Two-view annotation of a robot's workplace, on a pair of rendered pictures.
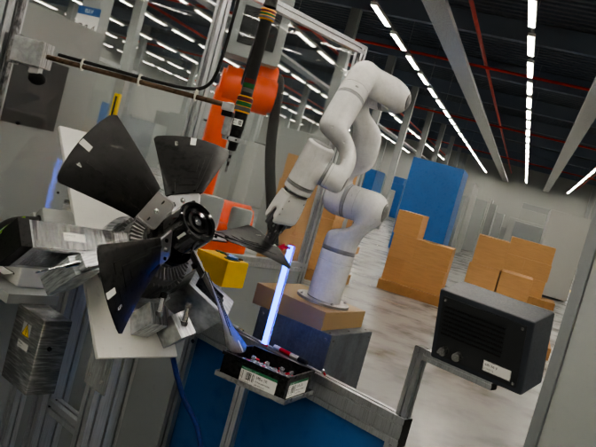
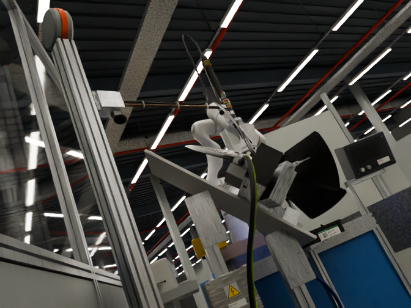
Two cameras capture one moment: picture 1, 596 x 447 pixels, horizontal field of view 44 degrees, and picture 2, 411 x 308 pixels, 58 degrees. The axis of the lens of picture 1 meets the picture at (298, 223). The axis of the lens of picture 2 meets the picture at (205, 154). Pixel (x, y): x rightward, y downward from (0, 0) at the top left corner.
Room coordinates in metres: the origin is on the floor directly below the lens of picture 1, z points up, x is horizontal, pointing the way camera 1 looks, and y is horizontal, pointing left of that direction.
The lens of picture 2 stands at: (1.14, 1.58, 0.79)
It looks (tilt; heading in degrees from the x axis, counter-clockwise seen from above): 20 degrees up; 309
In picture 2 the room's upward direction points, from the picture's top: 24 degrees counter-clockwise
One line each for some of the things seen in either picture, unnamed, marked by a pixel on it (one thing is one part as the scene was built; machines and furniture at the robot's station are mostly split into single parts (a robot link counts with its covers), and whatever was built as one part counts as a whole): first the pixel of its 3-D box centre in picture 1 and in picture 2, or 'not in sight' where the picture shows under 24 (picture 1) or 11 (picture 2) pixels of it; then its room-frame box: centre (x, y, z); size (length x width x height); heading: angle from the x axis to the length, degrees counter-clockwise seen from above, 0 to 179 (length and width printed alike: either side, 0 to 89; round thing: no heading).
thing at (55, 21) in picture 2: not in sight; (57, 30); (2.08, 0.94, 1.88); 0.17 x 0.15 x 0.16; 139
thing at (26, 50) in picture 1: (30, 52); (106, 104); (2.07, 0.85, 1.54); 0.10 x 0.07 x 0.08; 84
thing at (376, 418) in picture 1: (286, 369); (297, 253); (2.21, -0.08, 0.82); 0.90 x 0.04 x 0.08; 49
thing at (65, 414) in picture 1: (70, 419); not in sight; (2.05, 0.48, 0.56); 0.19 x 0.04 x 0.04; 49
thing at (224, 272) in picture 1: (219, 270); (209, 245); (2.47, 0.21, 1.02); 0.16 x 0.10 x 0.11; 49
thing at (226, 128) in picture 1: (234, 123); (229, 115); (2.01, 0.24, 1.50); 0.09 x 0.07 x 0.10; 84
